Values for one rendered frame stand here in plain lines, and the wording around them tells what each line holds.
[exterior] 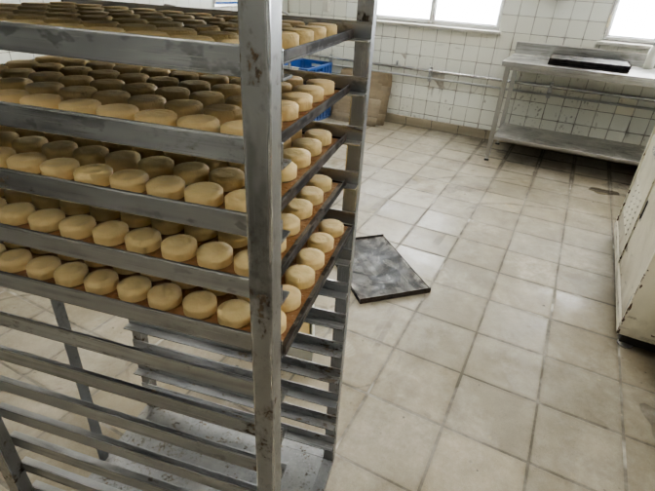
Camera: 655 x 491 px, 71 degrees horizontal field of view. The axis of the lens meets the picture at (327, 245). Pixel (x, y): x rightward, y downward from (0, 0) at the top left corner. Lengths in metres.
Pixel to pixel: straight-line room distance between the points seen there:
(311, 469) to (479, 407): 0.76
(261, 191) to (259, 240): 0.06
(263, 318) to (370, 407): 1.32
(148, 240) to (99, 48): 0.26
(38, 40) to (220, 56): 0.22
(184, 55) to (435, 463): 1.52
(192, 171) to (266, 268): 0.22
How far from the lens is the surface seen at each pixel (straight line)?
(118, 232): 0.73
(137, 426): 0.93
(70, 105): 0.68
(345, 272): 1.04
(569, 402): 2.14
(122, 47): 0.56
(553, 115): 5.23
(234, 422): 0.79
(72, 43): 0.60
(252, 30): 0.44
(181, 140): 0.54
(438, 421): 1.87
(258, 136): 0.46
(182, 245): 0.68
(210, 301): 0.71
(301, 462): 1.51
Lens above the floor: 1.39
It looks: 30 degrees down
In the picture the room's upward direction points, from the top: 3 degrees clockwise
